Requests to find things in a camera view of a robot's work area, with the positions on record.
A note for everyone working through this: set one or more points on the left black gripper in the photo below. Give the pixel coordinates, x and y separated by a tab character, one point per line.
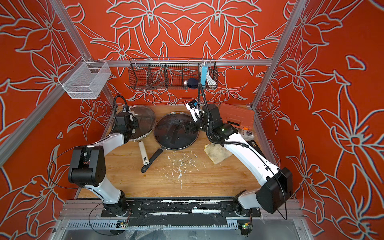
134	120

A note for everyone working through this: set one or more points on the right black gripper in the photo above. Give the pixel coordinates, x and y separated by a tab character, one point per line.
192	124

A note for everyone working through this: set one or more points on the glass lid white handle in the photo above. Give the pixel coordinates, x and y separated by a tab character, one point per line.
121	121

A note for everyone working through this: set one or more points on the yellow cleaning cloth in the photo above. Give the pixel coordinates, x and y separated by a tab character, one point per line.
217	153

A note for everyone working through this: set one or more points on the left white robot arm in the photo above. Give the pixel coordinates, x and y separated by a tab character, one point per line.
88	166

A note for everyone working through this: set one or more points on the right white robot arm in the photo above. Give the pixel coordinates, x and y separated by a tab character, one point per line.
276	183

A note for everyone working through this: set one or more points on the black frying pan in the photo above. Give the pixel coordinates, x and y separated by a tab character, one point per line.
151	160

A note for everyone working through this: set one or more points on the dark blue round object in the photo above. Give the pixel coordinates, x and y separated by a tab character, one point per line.
191	83

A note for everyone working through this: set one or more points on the orange tool case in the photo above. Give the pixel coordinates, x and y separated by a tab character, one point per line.
236	116

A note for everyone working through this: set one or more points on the light blue bottle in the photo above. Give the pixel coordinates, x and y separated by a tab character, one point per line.
204	73

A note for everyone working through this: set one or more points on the small clear plastic container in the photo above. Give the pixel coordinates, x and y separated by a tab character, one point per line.
247	135

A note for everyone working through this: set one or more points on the clear plastic bin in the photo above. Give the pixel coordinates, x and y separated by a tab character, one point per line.
86	80

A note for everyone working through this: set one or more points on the pan with white handle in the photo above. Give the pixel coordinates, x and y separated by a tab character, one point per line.
144	153

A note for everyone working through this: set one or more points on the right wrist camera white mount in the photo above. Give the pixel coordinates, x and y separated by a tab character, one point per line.
194	109

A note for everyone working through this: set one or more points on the black wire basket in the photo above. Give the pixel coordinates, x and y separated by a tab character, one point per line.
170	73

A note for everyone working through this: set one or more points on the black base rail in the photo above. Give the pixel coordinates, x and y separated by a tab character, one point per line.
183	214

